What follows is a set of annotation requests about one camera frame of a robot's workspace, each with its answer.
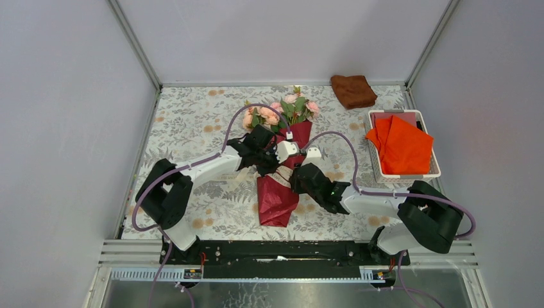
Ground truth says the orange cloth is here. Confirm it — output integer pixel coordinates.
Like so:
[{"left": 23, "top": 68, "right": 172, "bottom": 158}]
[{"left": 366, "top": 117, "right": 434, "bottom": 175}]

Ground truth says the brown folded cloth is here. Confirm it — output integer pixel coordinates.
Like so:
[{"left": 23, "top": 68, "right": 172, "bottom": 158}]
[{"left": 330, "top": 75, "right": 378, "bottom": 110}]

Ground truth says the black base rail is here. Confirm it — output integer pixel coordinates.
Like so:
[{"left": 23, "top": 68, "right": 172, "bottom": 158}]
[{"left": 159, "top": 240, "right": 411, "bottom": 279}]

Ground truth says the dark red paper in basket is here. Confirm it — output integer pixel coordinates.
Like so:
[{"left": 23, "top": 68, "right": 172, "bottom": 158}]
[{"left": 370, "top": 112, "right": 417, "bottom": 127}]

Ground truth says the floral tablecloth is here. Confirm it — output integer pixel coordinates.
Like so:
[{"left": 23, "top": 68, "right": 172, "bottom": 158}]
[{"left": 133, "top": 86, "right": 395, "bottom": 241}]

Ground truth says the dark red wrapping paper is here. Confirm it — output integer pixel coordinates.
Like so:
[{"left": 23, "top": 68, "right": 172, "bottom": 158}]
[{"left": 256, "top": 120, "right": 313, "bottom": 228}]

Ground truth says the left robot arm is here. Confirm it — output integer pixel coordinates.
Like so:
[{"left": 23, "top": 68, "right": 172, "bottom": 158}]
[{"left": 135, "top": 124, "right": 297, "bottom": 264}]

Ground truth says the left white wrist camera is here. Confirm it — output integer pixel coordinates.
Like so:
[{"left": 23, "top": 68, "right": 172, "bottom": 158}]
[{"left": 275, "top": 140, "right": 300, "bottom": 164}]

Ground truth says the cream printed ribbon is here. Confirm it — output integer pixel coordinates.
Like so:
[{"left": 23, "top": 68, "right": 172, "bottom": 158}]
[{"left": 216, "top": 166, "right": 293, "bottom": 189}]

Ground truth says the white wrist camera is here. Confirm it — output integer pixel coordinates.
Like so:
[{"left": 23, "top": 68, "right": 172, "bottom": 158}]
[
  {"left": 301, "top": 147, "right": 322, "bottom": 166},
  {"left": 275, "top": 140, "right": 300, "bottom": 164}
]

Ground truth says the pink fake flower bouquet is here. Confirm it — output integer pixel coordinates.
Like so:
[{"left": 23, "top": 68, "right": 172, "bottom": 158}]
[{"left": 242, "top": 86, "right": 319, "bottom": 132}]

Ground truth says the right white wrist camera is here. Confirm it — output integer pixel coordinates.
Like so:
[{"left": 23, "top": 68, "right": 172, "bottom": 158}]
[{"left": 301, "top": 147, "right": 322, "bottom": 166}]

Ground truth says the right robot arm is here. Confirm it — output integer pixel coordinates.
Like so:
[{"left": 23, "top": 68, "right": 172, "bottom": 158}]
[{"left": 289, "top": 164, "right": 465, "bottom": 264}]

